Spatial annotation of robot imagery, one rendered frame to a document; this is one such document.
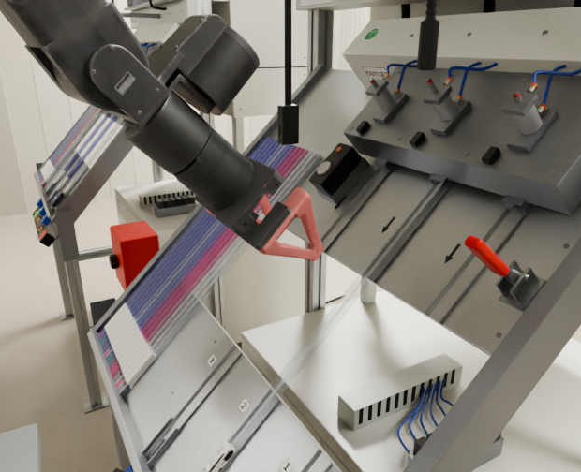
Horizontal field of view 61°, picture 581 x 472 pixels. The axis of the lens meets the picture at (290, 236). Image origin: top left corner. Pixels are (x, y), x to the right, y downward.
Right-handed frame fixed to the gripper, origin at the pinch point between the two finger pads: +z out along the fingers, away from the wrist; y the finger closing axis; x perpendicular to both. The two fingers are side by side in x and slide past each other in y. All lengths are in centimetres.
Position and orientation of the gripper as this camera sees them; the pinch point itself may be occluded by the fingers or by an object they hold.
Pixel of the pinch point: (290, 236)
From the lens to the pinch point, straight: 52.7
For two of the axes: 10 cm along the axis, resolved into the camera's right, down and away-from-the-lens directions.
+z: 6.2, 5.3, 5.8
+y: -4.9, -3.2, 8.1
